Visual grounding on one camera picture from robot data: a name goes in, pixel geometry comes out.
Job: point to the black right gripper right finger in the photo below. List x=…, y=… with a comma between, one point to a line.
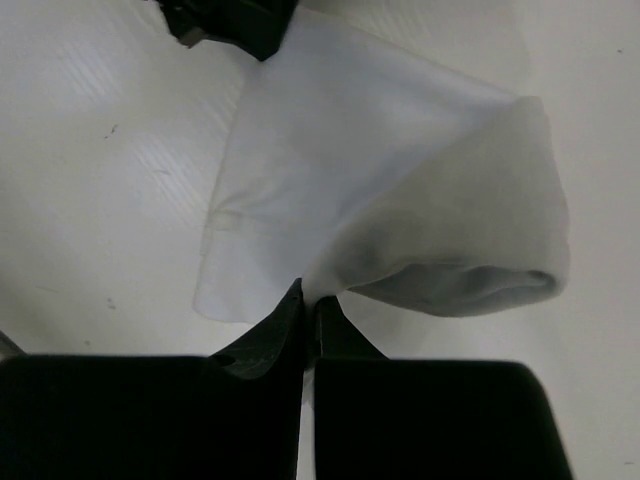
x=382, y=418

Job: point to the white skirt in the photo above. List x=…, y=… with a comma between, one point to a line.
x=355, y=165

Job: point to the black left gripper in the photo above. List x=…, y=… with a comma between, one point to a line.
x=257, y=27

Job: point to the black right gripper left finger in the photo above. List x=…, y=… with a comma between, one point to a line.
x=231, y=415

